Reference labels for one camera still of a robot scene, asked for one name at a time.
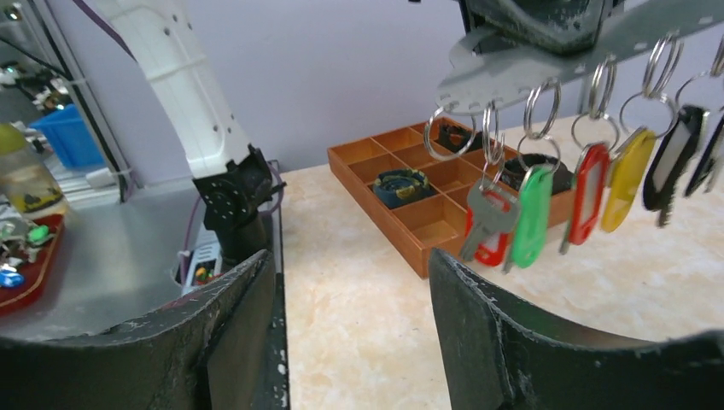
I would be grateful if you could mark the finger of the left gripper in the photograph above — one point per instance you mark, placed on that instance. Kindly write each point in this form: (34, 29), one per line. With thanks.
(562, 27)

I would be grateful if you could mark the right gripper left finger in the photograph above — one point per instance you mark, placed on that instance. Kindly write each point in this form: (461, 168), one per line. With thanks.
(206, 350)

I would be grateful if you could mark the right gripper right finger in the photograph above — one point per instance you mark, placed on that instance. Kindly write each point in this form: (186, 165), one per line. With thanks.
(502, 352)

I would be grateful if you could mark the red key tag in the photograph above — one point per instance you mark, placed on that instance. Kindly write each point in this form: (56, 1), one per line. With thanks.
(588, 187)
(488, 221)

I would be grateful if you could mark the silver metal key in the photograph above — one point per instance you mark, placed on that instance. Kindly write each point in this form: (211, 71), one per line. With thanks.
(485, 184)

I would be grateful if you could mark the yellow key tag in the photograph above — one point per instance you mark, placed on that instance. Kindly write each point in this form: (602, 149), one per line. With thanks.
(625, 176)

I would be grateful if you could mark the green key tag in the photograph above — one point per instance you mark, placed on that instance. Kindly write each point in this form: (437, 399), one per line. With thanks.
(529, 236)

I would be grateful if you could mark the black white-label key tag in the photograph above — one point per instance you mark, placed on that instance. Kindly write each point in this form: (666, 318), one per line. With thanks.
(675, 152)

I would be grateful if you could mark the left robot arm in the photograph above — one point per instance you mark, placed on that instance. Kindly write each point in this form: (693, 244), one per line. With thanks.
(232, 176)

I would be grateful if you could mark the orange compartment tray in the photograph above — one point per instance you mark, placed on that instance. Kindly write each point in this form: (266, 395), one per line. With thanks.
(419, 203)

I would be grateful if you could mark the red tray with items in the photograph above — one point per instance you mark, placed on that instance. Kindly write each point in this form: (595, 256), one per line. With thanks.
(28, 252)

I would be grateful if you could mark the blue plastic bin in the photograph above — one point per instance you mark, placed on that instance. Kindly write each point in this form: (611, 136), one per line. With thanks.
(69, 137)

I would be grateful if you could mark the yellow liquid bottle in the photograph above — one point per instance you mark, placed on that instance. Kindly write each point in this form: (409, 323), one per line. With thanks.
(26, 181)

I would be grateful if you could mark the black coiled cable red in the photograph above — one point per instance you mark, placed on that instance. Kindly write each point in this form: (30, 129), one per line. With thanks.
(452, 137)

